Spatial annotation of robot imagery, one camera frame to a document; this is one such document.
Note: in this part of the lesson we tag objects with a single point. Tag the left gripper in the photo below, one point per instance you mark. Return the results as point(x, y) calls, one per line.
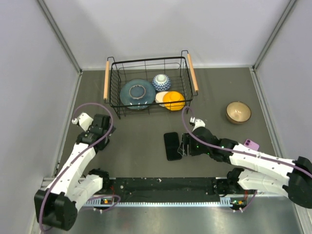
point(112, 129)

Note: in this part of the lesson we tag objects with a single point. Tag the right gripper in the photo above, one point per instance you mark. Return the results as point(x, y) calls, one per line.
point(187, 139)

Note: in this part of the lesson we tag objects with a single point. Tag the black smartphone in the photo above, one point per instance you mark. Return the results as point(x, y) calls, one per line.
point(171, 141)

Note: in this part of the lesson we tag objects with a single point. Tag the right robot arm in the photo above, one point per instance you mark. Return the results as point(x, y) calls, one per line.
point(254, 170)

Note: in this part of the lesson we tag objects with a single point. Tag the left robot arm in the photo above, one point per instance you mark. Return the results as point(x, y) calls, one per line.
point(58, 204)

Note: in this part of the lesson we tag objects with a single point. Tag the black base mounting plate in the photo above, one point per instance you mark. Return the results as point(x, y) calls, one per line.
point(209, 185)

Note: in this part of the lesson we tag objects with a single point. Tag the blue glazed plate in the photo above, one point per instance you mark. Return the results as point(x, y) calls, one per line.
point(137, 94)

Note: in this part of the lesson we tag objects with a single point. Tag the orange bowl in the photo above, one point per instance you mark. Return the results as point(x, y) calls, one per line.
point(174, 101)

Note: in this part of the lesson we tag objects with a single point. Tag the white speckled bowl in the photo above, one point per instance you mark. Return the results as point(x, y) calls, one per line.
point(159, 98)

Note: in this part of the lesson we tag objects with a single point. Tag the purple smartphone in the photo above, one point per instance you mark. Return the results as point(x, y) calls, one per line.
point(251, 144)

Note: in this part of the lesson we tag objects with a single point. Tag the brown ceramic bowl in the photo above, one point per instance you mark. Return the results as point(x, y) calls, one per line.
point(238, 112)

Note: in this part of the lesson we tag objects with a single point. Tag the blue white patterned bowl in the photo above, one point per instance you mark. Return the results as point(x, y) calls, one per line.
point(161, 82)

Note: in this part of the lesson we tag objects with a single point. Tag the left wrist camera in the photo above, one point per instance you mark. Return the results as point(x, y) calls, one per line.
point(83, 121)

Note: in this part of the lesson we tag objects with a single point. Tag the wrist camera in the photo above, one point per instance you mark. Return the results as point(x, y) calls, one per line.
point(83, 121)
point(196, 123)

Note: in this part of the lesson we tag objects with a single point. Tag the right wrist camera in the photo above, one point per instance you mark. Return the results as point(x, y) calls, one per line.
point(196, 123)

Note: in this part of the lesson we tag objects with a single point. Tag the left wooden basket handle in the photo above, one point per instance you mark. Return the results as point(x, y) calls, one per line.
point(106, 81)

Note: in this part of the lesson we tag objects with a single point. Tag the wooden basket handle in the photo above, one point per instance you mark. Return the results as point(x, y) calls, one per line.
point(106, 81)
point(194, 80)

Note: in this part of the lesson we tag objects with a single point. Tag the black wire dish basket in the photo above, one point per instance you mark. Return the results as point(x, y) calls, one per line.
point(176, 68)

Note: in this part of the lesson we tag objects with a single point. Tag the right wooden basket handle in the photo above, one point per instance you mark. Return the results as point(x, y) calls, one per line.
point(194, 80)

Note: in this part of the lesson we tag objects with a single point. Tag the grey slotted cable duct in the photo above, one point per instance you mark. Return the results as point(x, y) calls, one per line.
point(108, 202)

